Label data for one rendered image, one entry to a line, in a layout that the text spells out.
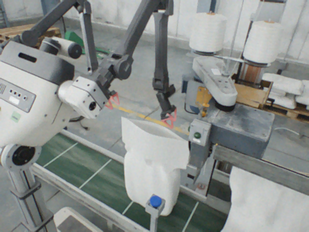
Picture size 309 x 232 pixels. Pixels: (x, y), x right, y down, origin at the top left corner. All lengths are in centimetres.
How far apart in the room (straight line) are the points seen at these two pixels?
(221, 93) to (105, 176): 130
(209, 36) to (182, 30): 551
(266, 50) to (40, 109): 94
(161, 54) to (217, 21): 29
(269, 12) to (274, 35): 22
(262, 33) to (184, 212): 129
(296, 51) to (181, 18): 285
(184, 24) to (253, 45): 553
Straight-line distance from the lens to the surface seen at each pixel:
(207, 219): 183
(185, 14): 657
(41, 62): 100
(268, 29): 111
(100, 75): 88
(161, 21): 114
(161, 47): 115
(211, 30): 116
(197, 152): 110
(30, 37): 136
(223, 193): 176
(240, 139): 99
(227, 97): 105
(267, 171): 126
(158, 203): 126
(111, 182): 198
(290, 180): 127
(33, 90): 98
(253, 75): 140
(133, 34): 98
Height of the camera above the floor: 186
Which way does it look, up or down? 33 degrees down
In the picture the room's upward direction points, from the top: 3 degrees clockwise
